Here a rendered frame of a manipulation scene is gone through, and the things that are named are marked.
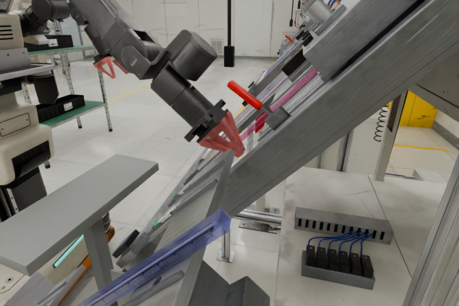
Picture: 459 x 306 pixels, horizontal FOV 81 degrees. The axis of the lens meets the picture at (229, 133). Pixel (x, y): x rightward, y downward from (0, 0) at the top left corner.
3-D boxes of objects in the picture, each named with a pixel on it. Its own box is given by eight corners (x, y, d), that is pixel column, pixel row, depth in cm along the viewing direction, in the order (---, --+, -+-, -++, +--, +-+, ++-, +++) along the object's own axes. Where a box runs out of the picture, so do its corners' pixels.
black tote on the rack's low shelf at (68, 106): (40, 123, 239) (37, 110, 235) (24, 121, 243) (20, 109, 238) (86, 104, 290) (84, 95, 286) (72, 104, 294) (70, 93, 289)
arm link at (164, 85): (155, 82, 52) (141, 87, 47) (176, 54, 50) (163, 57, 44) (182, 106, 53) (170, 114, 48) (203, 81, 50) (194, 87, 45)
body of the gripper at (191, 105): (229, 104, 53) (201, 78, 52) (214, 121, 44) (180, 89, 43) (208, 125, 56) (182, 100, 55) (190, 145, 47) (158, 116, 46)
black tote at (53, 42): (20, 52, 216) (15, 38, 211) (3, 52, 219) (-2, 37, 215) (74, 46, 267) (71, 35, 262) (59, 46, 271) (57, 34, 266)
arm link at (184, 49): (145, 57, 54) (117, 57, 46) (179, 10, 50) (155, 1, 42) (186, 100, 54) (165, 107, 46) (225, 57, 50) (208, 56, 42)
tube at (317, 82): (157, 229, 63) (153, 225, 63) (160, 225, 64) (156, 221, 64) (335, 73, 41) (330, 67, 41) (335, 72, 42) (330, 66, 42)
